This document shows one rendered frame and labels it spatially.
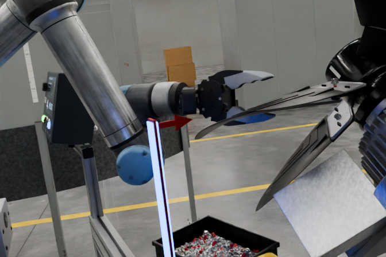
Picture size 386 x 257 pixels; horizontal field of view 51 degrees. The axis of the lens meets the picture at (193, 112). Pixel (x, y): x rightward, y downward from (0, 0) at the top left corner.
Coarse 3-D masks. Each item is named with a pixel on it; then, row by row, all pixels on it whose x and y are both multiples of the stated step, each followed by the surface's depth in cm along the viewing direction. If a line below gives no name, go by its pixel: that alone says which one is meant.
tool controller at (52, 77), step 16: (48, 80) 125; (64, 80) 107; (64, 96) 108; (48, 112) 116; (64, 112) 108; (80, 112) 110; (48, 128) 114; (64, 128) 108; (80, 128) 110; (96, 128) 116; (80, 144) 111
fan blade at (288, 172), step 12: (324, 120) 86; (312, 132) 89; (324, 132) 83; (300, 144) 95; (312, 144) 84; (324, 144) 80; (300, 156) 86; (312, 156) 81; (288, 168) 89; (300, 168) 83; (276, 180) 91; (288, 180) 84; (264, 192) 95; (276, 192) 85; (264, 204) 85
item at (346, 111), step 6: (342, 102) 84; (342, 108) 82; (348, 108) 79; (330, 114) 86; (342, 114) 81; (348, 114) 78; (330, 120) 84; (336, 120) 82; (342, 120) 79; (348, 120) 77; (330, 126) 83; (336, 126) 81; (342, 126) 78; (330, 132) 81; (336, 132) 79
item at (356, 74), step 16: (352, 48) 75; (336, 64) 76; (352, 64) 74; (368, 64) 72; (384, 64) 71; (352, 80) 73; (368, 80) 72; (384, 80) 71; (352, 96) 75; (368, 96) 69; (384, 96) 68; (368, 112) 70
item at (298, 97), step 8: (304, 88) 73; (312, 88) 72; (320, 88) 71; (328, 88) 68; (288, 96) 69; (296, 96) 68; (304, 96) 67; (312, 96) 65; (320, 96) 65; (328, 96) 64; (264, 104) 68; (272, 104) 65; (280, 104) 63; (288, 104) 61; (296, 104) 60; (304, 104) 61; (240, 112) 69; (248, 112) 54; (256, 112) 55; (264, 112) 56; (224, 120) 58; (208, 128) 64; (200, 136) 73
